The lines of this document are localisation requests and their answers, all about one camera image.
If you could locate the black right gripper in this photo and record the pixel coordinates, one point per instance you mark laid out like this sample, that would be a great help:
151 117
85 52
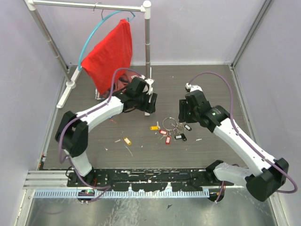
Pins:
183 116

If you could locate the dark red crumpled shirt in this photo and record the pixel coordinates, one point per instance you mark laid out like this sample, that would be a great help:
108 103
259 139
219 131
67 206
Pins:
123 81

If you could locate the grey slotted cable duct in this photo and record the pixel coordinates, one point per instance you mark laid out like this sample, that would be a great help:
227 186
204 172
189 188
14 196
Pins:
78 193

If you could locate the teal clothes hanger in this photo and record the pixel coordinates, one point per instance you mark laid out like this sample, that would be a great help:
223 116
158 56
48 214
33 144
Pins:
91 37

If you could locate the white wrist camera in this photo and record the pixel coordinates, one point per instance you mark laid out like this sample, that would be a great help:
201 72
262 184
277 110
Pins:
190 88
148 89

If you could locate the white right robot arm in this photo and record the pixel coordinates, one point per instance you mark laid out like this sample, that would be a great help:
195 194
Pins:
261 177

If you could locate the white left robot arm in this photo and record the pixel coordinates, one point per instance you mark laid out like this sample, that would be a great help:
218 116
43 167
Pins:
73 130

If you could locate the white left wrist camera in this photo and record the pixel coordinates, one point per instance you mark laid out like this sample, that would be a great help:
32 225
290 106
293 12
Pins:
148 89

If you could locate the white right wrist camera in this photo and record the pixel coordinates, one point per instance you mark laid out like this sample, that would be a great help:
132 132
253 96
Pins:
190 88

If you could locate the keyring with tagged keys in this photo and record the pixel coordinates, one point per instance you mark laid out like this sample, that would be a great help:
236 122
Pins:
176 131

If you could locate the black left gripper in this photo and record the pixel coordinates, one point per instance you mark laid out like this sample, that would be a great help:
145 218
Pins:
149 107

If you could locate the bright red shirt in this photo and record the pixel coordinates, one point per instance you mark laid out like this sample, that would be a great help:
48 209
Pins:
113 52

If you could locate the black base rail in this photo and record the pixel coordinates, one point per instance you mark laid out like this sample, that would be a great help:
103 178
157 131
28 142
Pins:
151 180

